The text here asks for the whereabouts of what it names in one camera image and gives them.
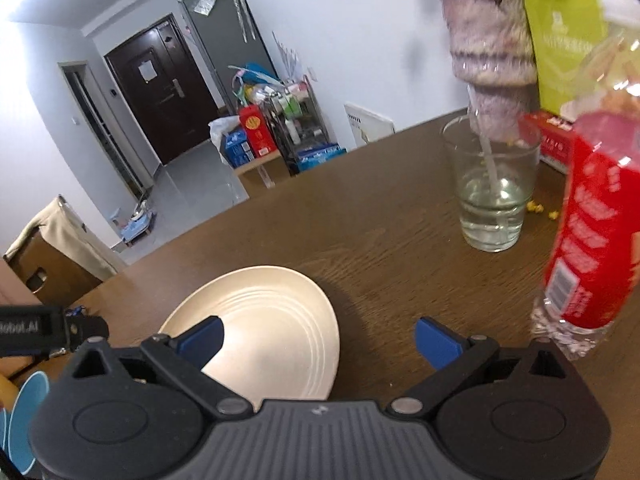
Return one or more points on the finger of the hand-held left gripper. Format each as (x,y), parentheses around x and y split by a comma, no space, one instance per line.
(90,330)

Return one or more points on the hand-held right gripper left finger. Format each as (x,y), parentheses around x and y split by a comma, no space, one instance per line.
(202,340)

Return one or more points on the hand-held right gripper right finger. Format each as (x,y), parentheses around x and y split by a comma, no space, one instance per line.
(437,342)

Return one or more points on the blue bowl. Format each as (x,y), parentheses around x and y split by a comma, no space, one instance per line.
(32,400)

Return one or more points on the cream plate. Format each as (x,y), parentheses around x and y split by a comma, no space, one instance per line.
(280,330)

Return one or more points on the beige cloth on chair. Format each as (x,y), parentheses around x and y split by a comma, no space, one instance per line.
(65,255)

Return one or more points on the clear drinking glass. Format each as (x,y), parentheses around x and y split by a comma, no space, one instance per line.
(495,200)

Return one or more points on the yellow crumbs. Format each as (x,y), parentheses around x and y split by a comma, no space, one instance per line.
(540,209)

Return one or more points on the blue carton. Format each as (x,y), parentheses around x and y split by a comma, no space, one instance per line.
(240,149)

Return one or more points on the white plastic bag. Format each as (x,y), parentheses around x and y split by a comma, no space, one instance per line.
(222,132)

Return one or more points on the red label water bottle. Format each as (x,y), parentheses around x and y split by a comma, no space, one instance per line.
(595,200)

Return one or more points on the red gift box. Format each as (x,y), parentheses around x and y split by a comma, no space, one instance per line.
(256,130)

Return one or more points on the blue flat box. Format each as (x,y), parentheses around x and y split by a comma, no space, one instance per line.
(320,155)

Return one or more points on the white flat board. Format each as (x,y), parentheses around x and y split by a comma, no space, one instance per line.
(367,125)

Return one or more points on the red flat box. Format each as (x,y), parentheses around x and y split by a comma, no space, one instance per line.
(547,140)

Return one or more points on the dark brown door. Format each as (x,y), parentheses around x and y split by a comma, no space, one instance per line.
(160,90)

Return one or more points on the blue shopping bag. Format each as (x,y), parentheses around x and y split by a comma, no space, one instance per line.
(255,72)

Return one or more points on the purple fairy wings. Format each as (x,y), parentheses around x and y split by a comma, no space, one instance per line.
(287,57)

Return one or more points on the grey refrigerator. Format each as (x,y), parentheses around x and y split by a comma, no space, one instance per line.
(225,45)

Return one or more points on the mottled pink vase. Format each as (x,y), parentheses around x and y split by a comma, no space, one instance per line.
(487,35)

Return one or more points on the green paper bag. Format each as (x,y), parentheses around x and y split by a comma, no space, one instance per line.
(565,45)

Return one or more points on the folded white umbrella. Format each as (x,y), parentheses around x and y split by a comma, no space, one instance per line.
(240,7)

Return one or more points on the clear plastic pouch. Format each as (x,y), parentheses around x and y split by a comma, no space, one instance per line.
(204,2)

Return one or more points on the white wall outlet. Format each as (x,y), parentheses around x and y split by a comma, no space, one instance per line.
(312,73)

